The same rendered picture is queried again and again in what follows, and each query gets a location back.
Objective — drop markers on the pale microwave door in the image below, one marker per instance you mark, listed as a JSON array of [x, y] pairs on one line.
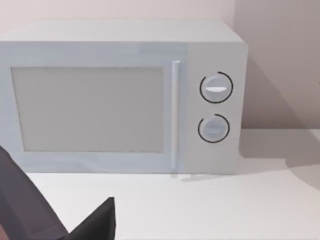
[[87, 110]]

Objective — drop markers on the pale microwave oven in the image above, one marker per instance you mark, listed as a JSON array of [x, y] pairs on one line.
[[212, 55]]

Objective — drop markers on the small round microwave knob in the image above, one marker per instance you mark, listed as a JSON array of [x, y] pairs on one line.
[[213, 128]]

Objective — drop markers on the large round microwave knob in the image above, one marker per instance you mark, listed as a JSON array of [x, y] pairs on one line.
[[216, 87]]

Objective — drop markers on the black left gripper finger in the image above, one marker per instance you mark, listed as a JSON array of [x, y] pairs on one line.
[[100, 222]]

